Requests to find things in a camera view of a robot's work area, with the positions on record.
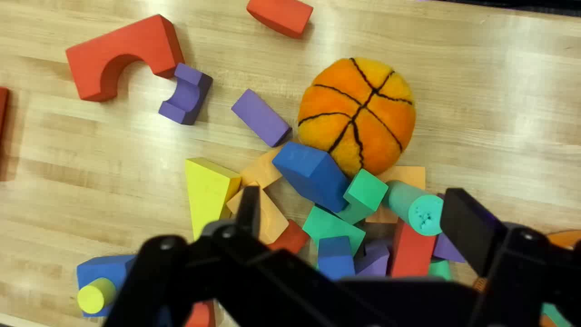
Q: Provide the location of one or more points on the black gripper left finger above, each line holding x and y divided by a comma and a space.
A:
248, 210

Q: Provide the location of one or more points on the tan orange foam block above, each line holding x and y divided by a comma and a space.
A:
274, 215

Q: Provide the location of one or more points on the small green foam block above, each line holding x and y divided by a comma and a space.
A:
441, 270

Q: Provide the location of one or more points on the red arch foam block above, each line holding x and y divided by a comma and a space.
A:
146, 46

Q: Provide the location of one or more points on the orange felt basketball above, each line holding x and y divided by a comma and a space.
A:
357, 115

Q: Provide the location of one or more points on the yellow triangle foam block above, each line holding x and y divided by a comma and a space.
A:
206, 194

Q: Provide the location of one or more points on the purple rectangular foam block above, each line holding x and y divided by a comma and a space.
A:
261, 117

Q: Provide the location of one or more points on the yellow foam cylinder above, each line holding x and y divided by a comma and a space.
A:
94, 297

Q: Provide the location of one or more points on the small blue foam block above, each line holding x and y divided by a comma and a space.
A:
337, 261

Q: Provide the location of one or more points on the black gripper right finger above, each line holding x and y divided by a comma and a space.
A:
473, 230

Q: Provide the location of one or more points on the red rectangular foam block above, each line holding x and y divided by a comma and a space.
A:
413, 252

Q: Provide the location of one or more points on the teal foam block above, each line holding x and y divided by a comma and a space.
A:
555, 317

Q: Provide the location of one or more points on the purple arch foam block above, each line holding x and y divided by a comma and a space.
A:
190, 92

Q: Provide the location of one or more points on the teal foam cylinder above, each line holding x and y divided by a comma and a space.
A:
419, 210

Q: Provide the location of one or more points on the small red foam block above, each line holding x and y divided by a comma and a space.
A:
292, 239

